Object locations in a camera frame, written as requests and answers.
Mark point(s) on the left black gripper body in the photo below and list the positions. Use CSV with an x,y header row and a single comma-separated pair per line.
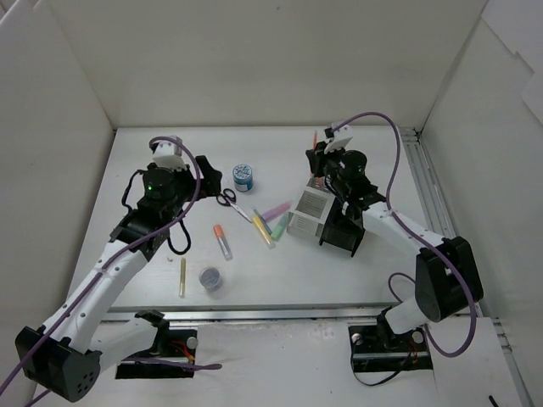
x,y
197,179

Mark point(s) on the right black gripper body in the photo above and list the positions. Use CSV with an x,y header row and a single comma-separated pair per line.
x,y
321,158

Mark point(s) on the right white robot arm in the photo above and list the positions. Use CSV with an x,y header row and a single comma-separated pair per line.
x,y
446,276

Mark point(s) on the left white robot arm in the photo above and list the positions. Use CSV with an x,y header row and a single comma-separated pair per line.
x,y
63,354

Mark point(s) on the blue lidded jar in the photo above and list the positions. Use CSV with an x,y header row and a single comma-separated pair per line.
x,y
243,177

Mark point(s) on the white slotted pen holder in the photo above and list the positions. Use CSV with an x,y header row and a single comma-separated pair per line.
x,y
308,214

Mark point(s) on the black slotted pen holder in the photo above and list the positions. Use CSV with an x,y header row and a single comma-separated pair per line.
x,y
341,232

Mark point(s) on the purple highlighter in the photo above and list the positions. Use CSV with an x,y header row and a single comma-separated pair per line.
x,y
277,211

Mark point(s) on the orange capped glue stick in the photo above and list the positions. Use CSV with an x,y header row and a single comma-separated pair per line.
x,y
223,243

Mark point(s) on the green highlighter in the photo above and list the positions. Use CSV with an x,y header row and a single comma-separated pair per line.
x,y
280,227

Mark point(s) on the yellow highlighter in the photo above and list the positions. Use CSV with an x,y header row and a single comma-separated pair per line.
x,y
259,226

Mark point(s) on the small clear glitter jar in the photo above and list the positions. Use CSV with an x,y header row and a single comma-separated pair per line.
x,y
210,279

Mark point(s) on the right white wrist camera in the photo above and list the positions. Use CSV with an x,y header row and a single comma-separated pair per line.
x,y
337,137

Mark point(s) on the black handled scissors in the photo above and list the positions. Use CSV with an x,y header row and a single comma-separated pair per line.
x,y
228,198

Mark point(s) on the aluminium right rail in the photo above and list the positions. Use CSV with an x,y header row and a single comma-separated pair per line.
x,y
438,217

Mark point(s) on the aluminium rail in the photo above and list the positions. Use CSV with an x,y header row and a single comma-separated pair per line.
x,y
438,217
290,312

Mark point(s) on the aluminium front rail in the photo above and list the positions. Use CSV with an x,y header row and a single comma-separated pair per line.
x,y
290,312

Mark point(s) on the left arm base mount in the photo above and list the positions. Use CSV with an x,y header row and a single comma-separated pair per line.
x,y
176,344

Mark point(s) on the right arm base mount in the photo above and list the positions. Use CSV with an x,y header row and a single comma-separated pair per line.
x,y
378,355

